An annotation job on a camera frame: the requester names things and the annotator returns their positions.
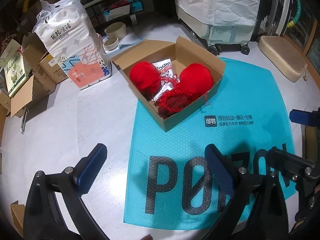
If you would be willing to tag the green white product box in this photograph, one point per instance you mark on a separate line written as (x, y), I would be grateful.
(12, 62)

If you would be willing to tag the white foil sachet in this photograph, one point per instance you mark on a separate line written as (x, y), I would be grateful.
(168, 78)

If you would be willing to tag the dark red knitted piece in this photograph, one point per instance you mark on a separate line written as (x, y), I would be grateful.
(172, 102)

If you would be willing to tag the teal bubble mailer bag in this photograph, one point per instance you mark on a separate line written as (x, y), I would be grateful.
(169, 184)

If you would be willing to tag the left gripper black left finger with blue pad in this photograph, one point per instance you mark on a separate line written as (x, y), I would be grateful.
(42, 216)

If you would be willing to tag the white tissue paper pack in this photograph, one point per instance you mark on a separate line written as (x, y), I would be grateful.
(68, 35)

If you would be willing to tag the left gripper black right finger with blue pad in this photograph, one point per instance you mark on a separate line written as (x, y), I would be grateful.
(268, 217)

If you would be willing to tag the brown cardboard box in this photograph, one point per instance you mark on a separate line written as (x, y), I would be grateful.
(182, 53)

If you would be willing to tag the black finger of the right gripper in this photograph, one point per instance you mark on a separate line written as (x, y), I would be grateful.
(291, 165)

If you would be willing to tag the stacked cardboard boxes left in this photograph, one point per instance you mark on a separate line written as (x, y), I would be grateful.
(43, 76)

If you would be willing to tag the red yarn ball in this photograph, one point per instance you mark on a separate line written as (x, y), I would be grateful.
(195, 81)
(146, 78)

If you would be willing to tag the white covered cart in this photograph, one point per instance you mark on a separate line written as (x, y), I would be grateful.
(221, 25)

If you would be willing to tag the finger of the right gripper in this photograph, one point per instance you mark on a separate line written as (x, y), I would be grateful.
(305, 118)

